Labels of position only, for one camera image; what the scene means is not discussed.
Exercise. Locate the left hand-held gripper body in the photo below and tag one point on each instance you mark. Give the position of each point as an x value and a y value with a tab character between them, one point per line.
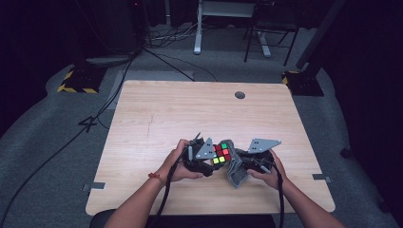
206	151

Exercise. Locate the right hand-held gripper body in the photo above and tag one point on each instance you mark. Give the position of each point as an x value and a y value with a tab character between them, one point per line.
261	145

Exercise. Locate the multicoloured puzzle cube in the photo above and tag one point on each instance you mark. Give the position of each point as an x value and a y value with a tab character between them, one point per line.
221	153

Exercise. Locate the grey fluffy cloth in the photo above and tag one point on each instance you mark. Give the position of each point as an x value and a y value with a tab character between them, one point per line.
236	177

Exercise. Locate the person's left hand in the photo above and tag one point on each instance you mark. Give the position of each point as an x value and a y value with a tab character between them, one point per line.
176	164

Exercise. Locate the person's right hand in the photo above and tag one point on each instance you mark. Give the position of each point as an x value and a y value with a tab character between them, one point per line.
274	179

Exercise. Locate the person's black clothing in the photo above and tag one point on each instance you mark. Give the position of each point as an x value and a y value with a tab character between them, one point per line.
215	222

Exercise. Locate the yellow-black striped stand base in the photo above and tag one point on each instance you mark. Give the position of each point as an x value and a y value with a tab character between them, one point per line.
304	84
82	79

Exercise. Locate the black caster wheel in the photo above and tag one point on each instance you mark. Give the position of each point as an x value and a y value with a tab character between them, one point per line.
346	152

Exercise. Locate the black round seat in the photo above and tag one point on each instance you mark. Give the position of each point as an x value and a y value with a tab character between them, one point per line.
101	219

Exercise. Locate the black equipment cabinet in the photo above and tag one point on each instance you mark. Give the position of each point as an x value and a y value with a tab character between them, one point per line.
120	25

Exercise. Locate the grey metal table bracket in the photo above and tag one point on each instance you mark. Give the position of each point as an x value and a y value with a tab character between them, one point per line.
95	186
321	177

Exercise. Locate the black metal chair frame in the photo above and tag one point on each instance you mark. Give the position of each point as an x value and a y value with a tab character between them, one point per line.
248	44

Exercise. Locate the white desk frame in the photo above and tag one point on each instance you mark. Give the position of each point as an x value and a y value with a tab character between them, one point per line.
198	38

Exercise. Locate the dark slanted metal post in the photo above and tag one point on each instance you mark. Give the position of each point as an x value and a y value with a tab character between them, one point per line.
320	31

